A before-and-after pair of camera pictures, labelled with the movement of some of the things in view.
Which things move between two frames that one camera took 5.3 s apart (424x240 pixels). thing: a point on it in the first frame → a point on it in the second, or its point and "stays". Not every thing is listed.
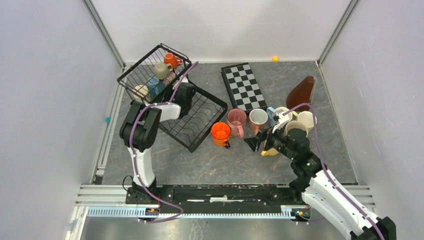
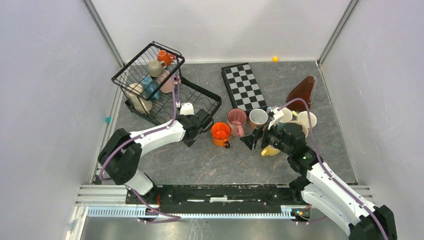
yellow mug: [307, 118] stays
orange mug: [169, 58] → [163, 55]
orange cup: [220, 133] stays
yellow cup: [272, 151] stays
